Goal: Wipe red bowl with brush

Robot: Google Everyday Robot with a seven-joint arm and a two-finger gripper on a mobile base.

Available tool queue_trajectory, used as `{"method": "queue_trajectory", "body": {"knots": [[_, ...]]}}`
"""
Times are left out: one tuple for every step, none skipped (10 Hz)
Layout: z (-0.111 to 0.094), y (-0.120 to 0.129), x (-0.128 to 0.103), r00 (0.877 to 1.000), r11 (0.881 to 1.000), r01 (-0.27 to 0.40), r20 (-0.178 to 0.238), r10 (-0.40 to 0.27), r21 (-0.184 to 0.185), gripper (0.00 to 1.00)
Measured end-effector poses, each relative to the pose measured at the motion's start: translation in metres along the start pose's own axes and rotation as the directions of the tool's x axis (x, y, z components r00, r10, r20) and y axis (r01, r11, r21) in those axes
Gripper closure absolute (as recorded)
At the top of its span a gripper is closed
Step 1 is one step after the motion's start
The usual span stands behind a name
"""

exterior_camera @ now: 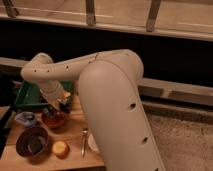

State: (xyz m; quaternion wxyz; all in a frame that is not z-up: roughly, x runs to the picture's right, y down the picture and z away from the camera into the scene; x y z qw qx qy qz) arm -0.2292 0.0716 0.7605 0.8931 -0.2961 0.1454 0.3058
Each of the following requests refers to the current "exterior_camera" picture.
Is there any yellow round fruit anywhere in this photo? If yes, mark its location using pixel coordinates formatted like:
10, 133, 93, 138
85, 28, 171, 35
52, 141, 69, 158

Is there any green dish rack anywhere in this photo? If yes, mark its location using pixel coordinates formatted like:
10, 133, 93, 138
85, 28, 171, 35
15, 81, 73, 109

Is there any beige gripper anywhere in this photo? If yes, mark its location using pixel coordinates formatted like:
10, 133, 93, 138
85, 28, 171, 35
45, 90, 69, 110

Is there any wooden railing frame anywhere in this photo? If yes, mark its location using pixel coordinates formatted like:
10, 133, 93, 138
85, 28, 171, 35
0, 0, 213, 41

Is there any grey blue cloth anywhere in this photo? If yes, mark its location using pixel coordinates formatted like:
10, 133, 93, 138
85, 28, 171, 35
15, 112, 37, 127

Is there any dark purple bowl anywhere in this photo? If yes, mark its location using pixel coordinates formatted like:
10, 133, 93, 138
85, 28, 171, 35
16, 127, 49, 158

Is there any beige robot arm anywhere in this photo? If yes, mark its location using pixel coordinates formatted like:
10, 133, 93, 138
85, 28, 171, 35
21, 49, 166, 171

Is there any metal spoon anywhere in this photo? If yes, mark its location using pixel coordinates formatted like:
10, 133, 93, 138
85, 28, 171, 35
81, 128, 88, 158

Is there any red bowl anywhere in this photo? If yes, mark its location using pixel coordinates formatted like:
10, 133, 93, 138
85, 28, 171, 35
41, 112, 66, 129

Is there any white plate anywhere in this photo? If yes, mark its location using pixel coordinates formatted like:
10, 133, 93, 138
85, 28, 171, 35
88, 134, 100, 153

